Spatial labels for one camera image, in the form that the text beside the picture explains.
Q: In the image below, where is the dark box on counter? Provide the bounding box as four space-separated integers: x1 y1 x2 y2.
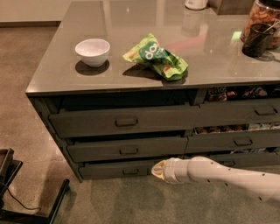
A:
208 0 255 15

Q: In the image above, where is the drawer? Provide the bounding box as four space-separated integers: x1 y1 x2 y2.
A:
49 105 199 138
79 159 159 179
185 129 280 153
67 136 188 163
195 98 280 127
200 152 280 168

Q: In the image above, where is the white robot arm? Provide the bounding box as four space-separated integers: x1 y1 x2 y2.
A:
151 157 280 203

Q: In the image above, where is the black mesh cup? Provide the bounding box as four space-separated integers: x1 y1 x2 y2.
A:
241 23 277 58

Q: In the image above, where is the green snack bag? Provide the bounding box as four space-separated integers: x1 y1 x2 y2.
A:
122 33 188 81

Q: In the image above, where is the white ceramic bowl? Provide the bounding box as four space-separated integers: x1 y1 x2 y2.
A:
75 38 110 67

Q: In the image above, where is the black cable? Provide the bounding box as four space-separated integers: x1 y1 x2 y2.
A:
4 186 42 215

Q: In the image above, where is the black stand frame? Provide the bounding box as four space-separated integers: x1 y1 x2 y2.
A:
0 148 71 224

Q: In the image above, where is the dark grey drawer cabinet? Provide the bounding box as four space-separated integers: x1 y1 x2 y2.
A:
26 0 280 180

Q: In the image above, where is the glass jar of nuts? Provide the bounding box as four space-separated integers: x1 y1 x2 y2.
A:
241 0 280 50

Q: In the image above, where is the yellowish white gripper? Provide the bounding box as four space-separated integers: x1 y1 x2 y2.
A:
151 160 165 179

